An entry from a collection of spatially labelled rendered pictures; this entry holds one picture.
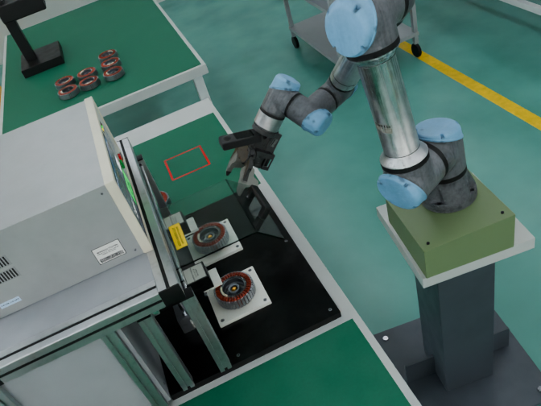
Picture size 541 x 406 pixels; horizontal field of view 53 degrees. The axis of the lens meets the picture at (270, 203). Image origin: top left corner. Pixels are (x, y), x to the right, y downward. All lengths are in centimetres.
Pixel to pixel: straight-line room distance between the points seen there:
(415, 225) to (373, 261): 109
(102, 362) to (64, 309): 14
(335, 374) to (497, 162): 192
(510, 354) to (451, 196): 91
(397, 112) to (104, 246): 70
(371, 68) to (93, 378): 89
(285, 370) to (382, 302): 109
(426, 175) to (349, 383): 52
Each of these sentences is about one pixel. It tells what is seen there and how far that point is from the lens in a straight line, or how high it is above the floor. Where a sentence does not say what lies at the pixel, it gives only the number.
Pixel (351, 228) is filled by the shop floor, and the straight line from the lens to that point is 273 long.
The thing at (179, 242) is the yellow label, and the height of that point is 107.
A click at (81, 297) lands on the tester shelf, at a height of 111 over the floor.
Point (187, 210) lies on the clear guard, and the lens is 139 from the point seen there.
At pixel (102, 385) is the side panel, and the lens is 133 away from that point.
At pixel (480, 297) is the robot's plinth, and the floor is 48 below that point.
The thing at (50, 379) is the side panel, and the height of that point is 101.
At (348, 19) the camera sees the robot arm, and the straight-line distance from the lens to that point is 113.
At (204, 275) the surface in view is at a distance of 141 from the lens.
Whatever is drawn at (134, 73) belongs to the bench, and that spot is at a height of 75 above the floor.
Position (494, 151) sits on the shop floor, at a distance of 310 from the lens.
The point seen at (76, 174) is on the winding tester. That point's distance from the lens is 121.
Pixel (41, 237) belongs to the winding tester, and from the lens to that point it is 119.
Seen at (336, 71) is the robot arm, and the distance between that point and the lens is 147.
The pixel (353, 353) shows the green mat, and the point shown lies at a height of 75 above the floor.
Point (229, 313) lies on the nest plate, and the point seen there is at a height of 78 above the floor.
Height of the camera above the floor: 189
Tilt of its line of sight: 39 degrees down
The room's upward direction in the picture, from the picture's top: 19 degrees counter-clockwise
